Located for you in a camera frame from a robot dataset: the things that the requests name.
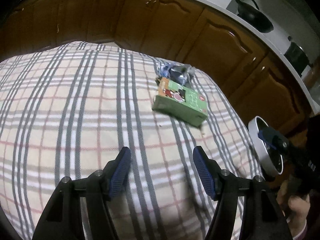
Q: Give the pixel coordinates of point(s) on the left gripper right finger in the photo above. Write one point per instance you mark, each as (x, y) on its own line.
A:
(217, 181)

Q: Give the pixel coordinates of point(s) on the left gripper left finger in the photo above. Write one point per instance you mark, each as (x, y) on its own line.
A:
(109, 181)

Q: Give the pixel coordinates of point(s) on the white round trash bin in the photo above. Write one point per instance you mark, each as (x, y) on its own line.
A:
(270, 160)

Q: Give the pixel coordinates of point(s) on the wooden lower kitchen cabinets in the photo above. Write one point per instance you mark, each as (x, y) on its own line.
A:
(254, 76)

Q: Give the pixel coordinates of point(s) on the person's right hand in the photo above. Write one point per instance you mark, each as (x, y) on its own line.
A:
(300, 208)

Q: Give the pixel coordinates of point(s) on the plaid tablecloth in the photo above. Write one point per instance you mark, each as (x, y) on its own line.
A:
(69, 110)

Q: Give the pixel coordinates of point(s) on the green paper box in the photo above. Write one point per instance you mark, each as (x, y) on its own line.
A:
(180, 102)

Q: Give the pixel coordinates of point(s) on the black stock pot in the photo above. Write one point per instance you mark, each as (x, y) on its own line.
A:
(297, 57)

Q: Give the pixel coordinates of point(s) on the silver blue crumpled wrapper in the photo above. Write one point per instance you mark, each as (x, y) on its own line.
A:
(181, 74)

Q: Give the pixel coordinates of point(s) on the black wok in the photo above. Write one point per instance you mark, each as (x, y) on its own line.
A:
(254, 17)

